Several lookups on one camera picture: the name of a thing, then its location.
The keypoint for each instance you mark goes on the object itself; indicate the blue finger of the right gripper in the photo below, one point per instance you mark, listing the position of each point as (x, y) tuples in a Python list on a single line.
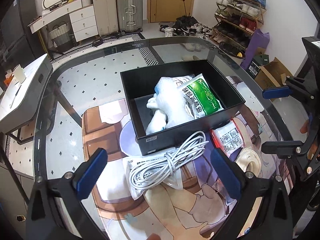
[(278, 92)]

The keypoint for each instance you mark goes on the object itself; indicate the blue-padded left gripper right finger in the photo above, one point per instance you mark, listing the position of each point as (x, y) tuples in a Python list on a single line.
[(274, 217)]

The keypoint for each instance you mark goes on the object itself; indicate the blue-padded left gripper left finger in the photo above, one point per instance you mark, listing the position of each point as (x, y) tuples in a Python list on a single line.
[(44, 220)]

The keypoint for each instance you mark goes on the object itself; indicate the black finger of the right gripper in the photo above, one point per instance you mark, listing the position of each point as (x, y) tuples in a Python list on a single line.
[(283, 149)]

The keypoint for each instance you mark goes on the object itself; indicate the red white packet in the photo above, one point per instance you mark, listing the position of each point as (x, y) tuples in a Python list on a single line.
[(228, 138)]

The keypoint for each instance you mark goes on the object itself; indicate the green white snack packet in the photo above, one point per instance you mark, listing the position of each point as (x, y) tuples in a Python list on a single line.
[(201, 100)]

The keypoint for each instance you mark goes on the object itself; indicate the white foam wrap sheet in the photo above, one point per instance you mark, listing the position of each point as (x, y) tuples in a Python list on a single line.
[(168, 104)]

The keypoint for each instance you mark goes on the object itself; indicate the white grey printed pouch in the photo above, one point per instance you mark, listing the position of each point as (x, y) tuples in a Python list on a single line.
[(143, 173)]

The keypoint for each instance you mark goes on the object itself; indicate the person's hand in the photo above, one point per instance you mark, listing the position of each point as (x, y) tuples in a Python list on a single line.
[(305, 129)]

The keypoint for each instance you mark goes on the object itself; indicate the cardboard box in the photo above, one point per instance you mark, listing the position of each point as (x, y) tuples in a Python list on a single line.
[(272, 75)]

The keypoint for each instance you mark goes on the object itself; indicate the purple bag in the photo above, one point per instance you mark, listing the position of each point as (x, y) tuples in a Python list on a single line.
[(258, 40)]

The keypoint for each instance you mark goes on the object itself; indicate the anime printed desk mat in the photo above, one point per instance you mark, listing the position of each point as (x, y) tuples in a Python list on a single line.
[(176, 192)]

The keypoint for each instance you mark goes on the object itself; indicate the wooden shoe rack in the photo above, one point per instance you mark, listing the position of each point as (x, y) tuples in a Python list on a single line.
[(237, 20)]

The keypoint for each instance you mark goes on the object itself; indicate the black storage box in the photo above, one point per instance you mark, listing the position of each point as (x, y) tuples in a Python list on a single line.
[(139, 86)]

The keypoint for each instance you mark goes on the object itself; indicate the grey white side cabinet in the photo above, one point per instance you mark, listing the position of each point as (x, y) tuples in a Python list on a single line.
[(21, 101)]

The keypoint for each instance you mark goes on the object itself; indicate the white paper cup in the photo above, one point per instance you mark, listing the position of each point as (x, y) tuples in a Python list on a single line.
[(19, 74)]

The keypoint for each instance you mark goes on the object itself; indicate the silver suitcase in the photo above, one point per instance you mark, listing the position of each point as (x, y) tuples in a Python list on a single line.
[(130, 15)]

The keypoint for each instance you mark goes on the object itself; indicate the dark refrigerator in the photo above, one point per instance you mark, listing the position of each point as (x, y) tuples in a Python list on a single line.
[(18, 44)]

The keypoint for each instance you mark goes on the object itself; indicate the woven laundry basket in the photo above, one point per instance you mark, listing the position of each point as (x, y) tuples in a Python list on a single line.
[(61, 37)]

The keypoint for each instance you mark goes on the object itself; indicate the beige suitcase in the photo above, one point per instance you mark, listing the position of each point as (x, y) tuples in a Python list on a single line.
[(106, 16)]

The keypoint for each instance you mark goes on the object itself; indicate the white drawer desk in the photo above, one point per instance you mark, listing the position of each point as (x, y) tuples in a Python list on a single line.
[(79, 13)]

